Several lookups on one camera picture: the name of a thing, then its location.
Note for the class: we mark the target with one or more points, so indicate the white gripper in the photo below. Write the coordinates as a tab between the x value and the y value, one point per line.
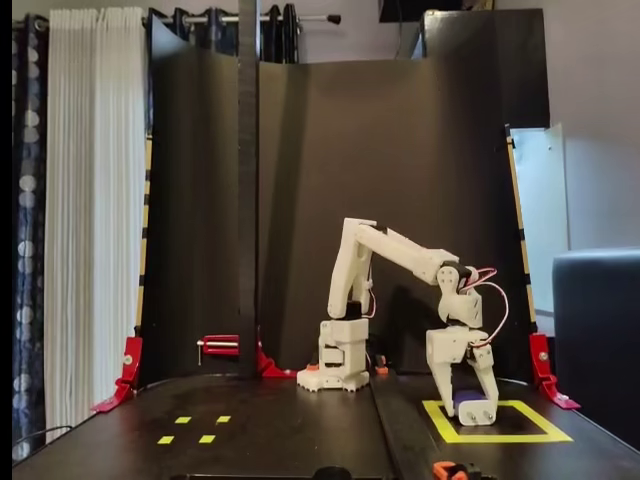
446	350

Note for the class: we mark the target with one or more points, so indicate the blue white charger block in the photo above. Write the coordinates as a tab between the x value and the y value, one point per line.
475	415

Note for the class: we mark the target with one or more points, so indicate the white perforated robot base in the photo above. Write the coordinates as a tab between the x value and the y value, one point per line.
350	382

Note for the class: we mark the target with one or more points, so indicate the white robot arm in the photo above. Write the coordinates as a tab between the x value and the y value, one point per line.
400	250

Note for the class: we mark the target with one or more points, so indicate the yellow tape square outline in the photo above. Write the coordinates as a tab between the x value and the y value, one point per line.
500	439

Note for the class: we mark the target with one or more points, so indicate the red corner clamp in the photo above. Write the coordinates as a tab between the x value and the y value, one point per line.
131	357
540	350

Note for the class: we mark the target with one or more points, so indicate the orange black bar clamp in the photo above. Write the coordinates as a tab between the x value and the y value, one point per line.
382	370
442	470
313	367

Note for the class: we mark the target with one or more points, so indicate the yellow black striped strip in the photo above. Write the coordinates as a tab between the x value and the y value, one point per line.
145	220
524	250

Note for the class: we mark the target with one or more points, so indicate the dark blue armchair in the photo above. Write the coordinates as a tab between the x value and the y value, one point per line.
600	325

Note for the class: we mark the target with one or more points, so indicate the white cabinet door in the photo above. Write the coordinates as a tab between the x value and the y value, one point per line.
542	200

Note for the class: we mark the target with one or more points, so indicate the black backdrop sheet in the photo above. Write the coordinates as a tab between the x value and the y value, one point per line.
400	150

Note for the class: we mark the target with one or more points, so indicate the small yellow tape marker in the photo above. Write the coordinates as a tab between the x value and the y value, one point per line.
165	440
223	419
183	419
206	439

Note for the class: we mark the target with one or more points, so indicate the red C clamp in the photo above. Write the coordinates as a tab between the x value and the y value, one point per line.
220	345

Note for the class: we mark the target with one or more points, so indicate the black vertical pole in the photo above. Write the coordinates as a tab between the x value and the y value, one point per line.
247	150

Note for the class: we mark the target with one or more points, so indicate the dark bunched curtain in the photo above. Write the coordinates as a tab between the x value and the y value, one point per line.
280	35
200	35

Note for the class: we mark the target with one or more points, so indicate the silver curtain rod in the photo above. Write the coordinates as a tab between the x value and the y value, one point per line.
312	19

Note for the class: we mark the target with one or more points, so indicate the white pleated curtain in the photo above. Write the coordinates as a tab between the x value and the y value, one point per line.
90	200

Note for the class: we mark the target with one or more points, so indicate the dark patterned curtain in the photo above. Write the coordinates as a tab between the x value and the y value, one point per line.
30	200

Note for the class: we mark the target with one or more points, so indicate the red pole base bracket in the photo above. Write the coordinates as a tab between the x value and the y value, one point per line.
272	370

